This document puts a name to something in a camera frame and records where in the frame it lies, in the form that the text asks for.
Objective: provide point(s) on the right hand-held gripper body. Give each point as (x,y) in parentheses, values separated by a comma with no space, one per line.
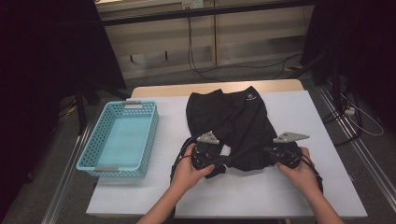
(289,137)

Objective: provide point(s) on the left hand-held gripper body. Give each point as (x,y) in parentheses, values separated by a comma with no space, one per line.
(207,138)

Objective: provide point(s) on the black shorts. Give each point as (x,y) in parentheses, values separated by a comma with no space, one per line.
(236,121)

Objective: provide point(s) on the light blue plastic basket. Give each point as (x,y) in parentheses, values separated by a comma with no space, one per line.
(124,143)

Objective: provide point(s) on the person's left hand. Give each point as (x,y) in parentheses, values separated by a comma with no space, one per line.
(186,174)

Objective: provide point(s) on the person's right hand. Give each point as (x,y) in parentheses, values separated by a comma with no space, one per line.
(303,179)

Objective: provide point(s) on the white table cover board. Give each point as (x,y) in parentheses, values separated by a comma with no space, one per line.
(249,193)

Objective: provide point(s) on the white power plug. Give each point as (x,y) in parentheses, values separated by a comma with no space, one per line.
(349,111)

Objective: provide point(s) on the wooden table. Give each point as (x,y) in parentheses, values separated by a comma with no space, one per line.
(155,90)

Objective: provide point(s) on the beige low cabinet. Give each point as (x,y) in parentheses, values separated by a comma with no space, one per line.
(249,37)

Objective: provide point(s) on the narrow black curtain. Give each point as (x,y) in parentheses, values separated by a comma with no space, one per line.
(358,46)

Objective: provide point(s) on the black stand with slanted legs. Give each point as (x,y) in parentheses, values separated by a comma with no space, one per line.
(81,115)

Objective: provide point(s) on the black horizontal bar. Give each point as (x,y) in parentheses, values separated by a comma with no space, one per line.
(249,8)

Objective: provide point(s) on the wide black curtain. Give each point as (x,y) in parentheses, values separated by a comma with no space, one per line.
(37,62)

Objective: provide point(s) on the black stand with upright post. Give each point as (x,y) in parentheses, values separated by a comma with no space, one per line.
(335,84)

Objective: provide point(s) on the long metal floor rail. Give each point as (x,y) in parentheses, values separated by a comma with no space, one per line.
(367,158)

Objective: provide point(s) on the white wall socket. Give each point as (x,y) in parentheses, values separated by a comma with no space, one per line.
(193,3)

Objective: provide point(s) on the short metal floor rail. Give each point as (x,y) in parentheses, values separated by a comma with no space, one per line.
(67,177)

